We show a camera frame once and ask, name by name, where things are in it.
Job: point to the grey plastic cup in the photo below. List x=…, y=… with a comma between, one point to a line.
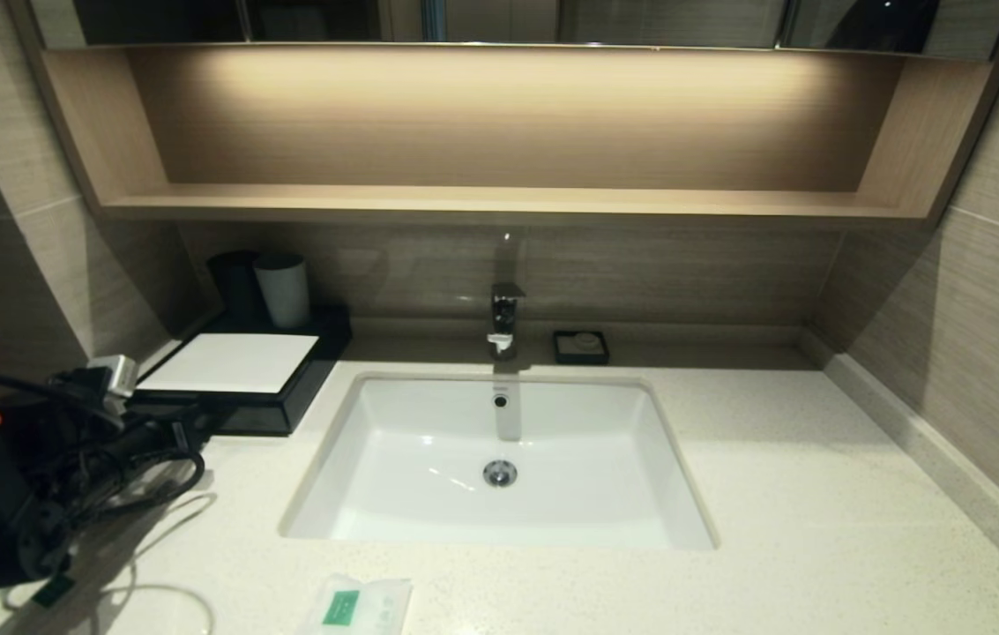
x=283, y=293

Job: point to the black plastic cup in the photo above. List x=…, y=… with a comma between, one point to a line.
x=234, y=282

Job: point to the black soap dish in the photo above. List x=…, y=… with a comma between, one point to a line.
x=562, y=352

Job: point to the mirror cabinet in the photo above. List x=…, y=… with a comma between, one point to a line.
x=640, y=19

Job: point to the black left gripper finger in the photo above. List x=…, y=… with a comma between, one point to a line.
x=192, y=432
x=195, y=414

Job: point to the white rectangular board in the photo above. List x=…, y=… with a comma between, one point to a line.
x=234, y=362

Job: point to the white ceramic sink basin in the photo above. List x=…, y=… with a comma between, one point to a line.
x=411, y=481

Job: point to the round beige soap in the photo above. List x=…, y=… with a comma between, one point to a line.
x=586, y=340

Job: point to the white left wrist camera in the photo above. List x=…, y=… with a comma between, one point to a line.
x=115, y=375

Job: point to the black amenity tray box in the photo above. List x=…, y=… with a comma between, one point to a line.
x=305, y=379

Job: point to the small sachet green label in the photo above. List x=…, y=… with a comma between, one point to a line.
x=343, y=606

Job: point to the wrapped toothbrush green label packet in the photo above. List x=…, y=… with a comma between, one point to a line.
x=54, y=589

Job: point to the chrome sink drain stopper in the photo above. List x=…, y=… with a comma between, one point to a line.
x=500, y=474

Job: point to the chrome faucet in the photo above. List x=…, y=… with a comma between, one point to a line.
x=505, y=317

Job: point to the wooden wall shelf niche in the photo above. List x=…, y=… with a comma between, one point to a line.
x=499, y=202

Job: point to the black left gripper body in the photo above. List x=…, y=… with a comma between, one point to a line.
x=111, y=428

